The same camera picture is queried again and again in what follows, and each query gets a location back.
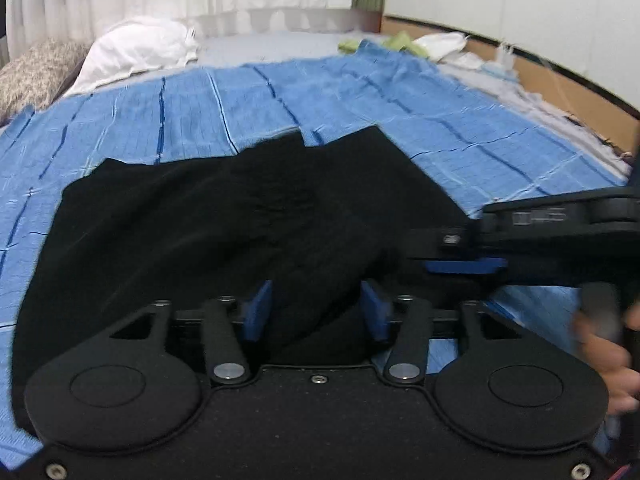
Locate floral pillow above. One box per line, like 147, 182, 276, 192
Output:
0, 36, 92, 123

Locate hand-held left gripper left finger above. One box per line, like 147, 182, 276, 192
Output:
107, 280, 274, 387

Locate person's right hand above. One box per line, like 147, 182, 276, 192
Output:
571, 302, 640, 415

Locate black pants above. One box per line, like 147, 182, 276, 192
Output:
10, 126, 483, 433

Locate white pillow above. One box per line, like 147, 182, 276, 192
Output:
64, 16, 202, 97

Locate grey white crumpled cloth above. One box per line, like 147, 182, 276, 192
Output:
439, 54, 632, 178

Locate wooden bed frame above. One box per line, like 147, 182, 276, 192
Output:
379, 14, 640, 157

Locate blue checked blanket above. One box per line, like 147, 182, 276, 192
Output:
0, 40, 630, 466

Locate white clothes pile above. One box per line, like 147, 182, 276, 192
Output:
414, 31, 470, 62

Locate green cloth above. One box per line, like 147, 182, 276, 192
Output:
337, 31, 432, 59

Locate light blue bed sheet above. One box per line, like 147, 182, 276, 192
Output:
192, 29, 401, 68

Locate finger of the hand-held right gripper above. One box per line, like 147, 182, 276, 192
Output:
407, 227, 508, 276

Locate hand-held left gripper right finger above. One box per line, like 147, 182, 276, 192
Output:
361, 280, 527, 387

